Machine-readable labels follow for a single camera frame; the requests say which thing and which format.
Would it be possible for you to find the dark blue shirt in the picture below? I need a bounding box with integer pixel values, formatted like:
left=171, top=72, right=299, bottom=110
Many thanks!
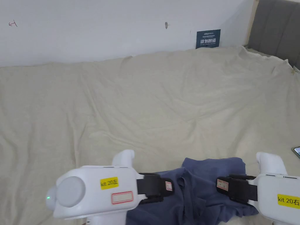
left=125, top=157, right=260, bottom=225

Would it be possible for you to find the bed with beige sheet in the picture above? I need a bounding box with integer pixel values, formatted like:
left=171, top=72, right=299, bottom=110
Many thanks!
left=0, top=45, right=300, bottom=225

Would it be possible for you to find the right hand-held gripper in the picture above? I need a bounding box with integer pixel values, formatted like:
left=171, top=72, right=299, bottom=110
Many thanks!
left=217, top=151, right=300, bottom=225

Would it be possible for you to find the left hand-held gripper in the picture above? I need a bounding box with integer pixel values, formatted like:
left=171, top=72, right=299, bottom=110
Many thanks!
left=45, top=149, right=175, bottom=225

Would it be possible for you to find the grey padded headboard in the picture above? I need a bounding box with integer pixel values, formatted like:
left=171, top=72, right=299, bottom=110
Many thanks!
left=248, top=0, right=300, bottom=71

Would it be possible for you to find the dark blue wall sign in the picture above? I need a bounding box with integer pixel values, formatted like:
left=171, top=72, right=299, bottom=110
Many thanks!
left=195, top=29, right=221, bottom=50

